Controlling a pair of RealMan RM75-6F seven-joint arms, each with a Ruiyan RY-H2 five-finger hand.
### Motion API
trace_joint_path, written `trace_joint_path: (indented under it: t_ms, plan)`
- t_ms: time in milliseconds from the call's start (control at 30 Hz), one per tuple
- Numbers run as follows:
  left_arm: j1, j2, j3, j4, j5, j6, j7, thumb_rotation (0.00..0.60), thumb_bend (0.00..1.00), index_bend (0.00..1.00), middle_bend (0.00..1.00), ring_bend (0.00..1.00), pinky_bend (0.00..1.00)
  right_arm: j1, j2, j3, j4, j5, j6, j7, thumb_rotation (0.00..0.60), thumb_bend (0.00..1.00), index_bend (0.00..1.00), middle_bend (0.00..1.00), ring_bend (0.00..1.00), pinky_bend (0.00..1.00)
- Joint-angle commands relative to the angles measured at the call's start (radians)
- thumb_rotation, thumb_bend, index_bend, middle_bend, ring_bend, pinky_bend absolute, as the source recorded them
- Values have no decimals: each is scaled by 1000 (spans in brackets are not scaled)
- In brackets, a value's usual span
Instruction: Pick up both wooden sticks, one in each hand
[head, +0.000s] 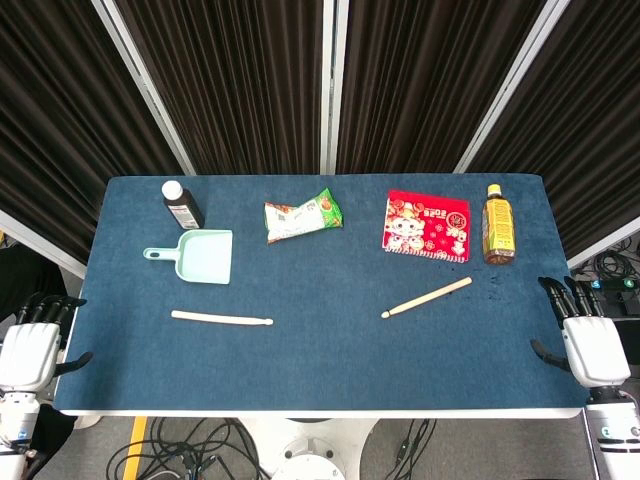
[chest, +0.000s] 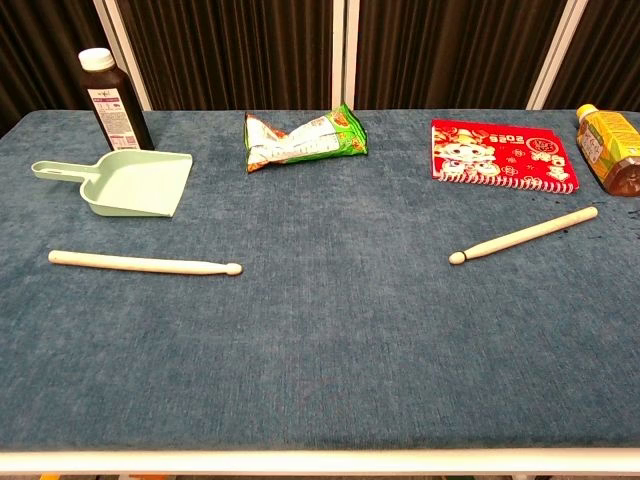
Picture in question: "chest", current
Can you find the cream wooden drumstick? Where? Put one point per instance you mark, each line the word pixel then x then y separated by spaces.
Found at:
pixel 145 264

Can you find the blue fabric tablecloth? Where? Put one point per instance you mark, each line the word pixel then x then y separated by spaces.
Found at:
pixel 320 325

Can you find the green crumpled snack bag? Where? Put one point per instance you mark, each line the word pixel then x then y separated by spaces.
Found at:
pixel 300 142

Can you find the mint green plastic dustpan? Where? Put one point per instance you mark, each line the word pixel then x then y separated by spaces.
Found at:
pixel 140 182

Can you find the red spiral cartoon notebook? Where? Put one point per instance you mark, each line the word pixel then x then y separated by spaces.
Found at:
pixel 500 152

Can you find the dark pleated curtain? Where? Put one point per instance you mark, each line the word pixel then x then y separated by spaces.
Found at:
pixel 235 50

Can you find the dark bottle with white cap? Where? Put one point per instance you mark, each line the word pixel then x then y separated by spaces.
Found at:
pixel 117 100

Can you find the yellow label tea bottle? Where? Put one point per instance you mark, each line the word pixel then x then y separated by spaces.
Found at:
pixel 607 140

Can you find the white screen frame post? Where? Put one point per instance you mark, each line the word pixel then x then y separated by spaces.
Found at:
pixel 345 50
pixel 555 55
pixel 122 55

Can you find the white table edge rail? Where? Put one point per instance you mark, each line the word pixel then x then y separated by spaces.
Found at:
pixel 320 462

